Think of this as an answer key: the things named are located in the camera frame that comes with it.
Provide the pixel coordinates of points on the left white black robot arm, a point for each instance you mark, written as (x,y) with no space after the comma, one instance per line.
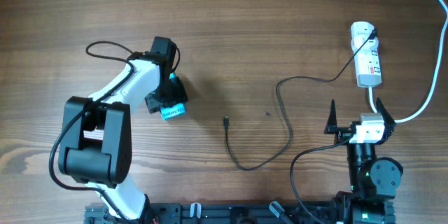
(94,149)

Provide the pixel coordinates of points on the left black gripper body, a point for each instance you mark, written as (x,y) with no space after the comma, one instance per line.
(160,96)

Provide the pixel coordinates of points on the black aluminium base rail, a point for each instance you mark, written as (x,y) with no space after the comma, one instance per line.
(325,212)

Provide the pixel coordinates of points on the teal screen Galaxy smartphone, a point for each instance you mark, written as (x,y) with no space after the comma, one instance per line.
(178,108)

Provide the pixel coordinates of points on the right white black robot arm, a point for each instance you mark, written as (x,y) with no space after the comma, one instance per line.
(374,180)

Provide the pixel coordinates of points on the white power strip socket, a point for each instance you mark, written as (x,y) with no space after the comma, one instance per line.
(364,44)

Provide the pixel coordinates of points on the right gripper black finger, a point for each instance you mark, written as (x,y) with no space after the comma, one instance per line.
(331,125)
(388,120)

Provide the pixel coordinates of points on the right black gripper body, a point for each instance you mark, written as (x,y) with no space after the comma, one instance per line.
(342,134)

